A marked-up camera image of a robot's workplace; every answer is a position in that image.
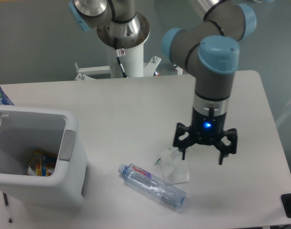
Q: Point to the black pen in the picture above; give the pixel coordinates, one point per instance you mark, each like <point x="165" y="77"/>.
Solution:
<point x="6" y="202"/>

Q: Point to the white push-lid trash can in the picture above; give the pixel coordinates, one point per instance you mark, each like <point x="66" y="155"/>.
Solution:
<point x="23" y="130"/>

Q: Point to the clear plastic water bottle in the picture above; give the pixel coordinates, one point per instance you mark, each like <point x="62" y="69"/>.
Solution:
<point x="152" y="185"/>

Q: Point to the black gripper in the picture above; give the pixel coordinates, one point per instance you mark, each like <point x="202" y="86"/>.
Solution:
<point x="205" y="130"/>

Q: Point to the black device at table edge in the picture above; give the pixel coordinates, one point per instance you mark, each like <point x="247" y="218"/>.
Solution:
<point x="286" y="201"/>

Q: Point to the colourful snack wrappers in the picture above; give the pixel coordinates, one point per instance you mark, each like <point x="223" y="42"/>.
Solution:
<point x="42" y="164"/>

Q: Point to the clear crumpled plastic bag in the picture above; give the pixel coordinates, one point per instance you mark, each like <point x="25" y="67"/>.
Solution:
<point x="174" y="170"/>

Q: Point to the white stand leg with foot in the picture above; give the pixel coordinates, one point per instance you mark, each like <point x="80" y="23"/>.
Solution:
<point x="178" y="69"/>

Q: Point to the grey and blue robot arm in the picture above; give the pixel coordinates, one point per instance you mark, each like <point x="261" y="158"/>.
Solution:
<point x="209" y="53"/>

